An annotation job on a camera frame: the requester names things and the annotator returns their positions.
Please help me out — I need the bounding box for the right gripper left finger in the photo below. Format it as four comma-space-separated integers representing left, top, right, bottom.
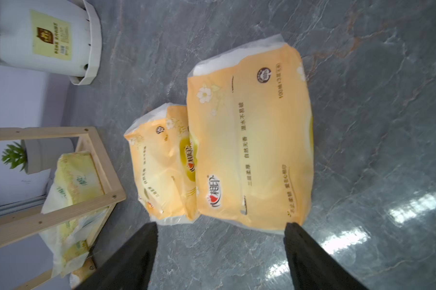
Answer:
77, 222, 158, 290

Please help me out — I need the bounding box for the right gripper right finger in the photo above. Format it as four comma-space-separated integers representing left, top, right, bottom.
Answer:
283, 223, 366, 290

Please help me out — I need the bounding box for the wooden two-tier shelf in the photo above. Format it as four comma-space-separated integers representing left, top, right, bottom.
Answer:
0, 126, 127, 290

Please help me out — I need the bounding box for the green tissue pack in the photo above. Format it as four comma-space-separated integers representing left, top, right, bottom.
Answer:
39, 151, 107, 277

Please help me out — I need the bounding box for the orange tissue pack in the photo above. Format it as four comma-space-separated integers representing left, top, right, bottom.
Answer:
187, 35, 314, 234
124, 103, 199, 225

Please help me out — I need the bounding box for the potted green plant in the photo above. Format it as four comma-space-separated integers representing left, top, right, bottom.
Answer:
0, 1, 103, 85

